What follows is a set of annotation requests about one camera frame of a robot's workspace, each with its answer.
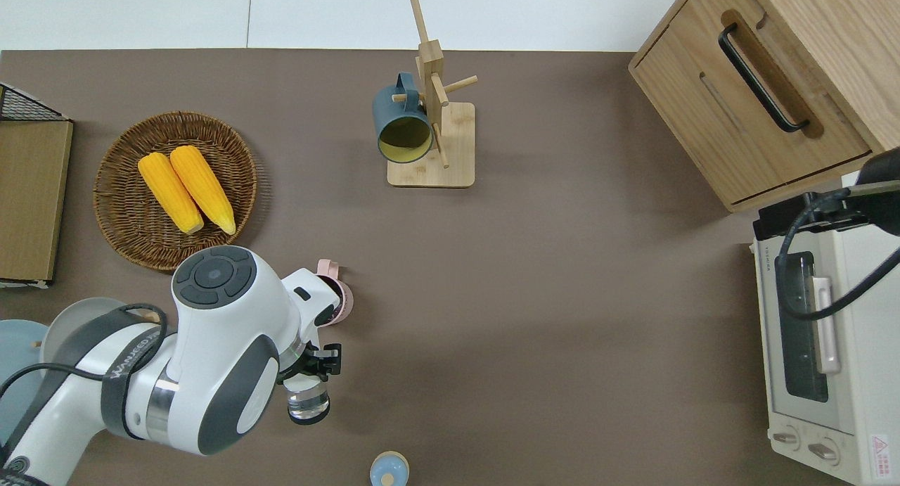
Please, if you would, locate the light blue plate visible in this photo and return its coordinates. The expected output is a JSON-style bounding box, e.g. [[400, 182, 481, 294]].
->
[[0, 319, 50, 445]]

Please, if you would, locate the grey plate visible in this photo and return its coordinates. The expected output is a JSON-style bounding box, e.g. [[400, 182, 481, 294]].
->
[[40, 298, 145, 364]]

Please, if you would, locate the brown wicker basket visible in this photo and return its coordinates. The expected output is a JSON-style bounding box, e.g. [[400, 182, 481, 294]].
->
[[94, 111, 258, 271]]

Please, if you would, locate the blue mug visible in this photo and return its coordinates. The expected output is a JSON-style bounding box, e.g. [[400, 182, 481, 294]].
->
[[372, 72, 434, 165]]

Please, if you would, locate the wire shelf with wooden boards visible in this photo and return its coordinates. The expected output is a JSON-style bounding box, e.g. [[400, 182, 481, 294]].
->
[[0, 83, 74, 288]]

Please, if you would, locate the small blue dome bell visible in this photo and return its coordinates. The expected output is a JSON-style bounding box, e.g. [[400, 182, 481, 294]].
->
[[370, 451, 410, 486]]

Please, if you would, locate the wooden cabinet box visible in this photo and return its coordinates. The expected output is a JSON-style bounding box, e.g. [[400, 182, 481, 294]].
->
[[628, 0, 900, 212]]

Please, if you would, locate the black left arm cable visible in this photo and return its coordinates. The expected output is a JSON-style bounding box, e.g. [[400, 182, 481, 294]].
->
[[0, 302, 169, 402]]

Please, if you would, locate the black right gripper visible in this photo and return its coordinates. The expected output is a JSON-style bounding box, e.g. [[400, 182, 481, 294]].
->
[[752, 191, 871, 242]]

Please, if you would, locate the pink mug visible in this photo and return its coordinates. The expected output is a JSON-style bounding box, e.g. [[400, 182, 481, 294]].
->
[[314, 259, 354, 325]]

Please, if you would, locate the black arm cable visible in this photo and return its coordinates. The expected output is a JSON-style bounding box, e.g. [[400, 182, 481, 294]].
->
[[0, 302, 169, 402], [776, 184, 900, 321]]

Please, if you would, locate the black cabinet handle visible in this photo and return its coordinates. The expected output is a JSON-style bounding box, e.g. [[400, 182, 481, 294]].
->
[[718, 23, 811, 134]]

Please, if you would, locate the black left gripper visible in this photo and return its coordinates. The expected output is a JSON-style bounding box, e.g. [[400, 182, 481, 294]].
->
[[278, 342, 343, 390]]

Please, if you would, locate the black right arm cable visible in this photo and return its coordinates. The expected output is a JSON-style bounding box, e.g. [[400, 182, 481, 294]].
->
[[776, 184, 900, 321]]

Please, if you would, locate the white oven door handle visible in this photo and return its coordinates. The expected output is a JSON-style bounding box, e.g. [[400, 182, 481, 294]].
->
[[809, 275, 842, 374]]

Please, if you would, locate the white toaster oven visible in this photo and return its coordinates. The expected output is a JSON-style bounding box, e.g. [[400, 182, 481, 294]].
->
[[751, 170, 900, 485]]

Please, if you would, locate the brown table mat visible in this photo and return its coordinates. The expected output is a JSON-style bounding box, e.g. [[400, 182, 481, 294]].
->
[[0, 49, 848, 486]]

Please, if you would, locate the wooden mug tree stand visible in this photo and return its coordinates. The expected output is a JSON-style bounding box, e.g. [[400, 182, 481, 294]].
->
[[387, 0, 479, 188]]

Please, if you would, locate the yellow corn cob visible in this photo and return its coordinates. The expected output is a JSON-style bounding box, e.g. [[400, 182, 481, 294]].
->
[[169, 146, 237, 236], [138, 153, 205, 235]]

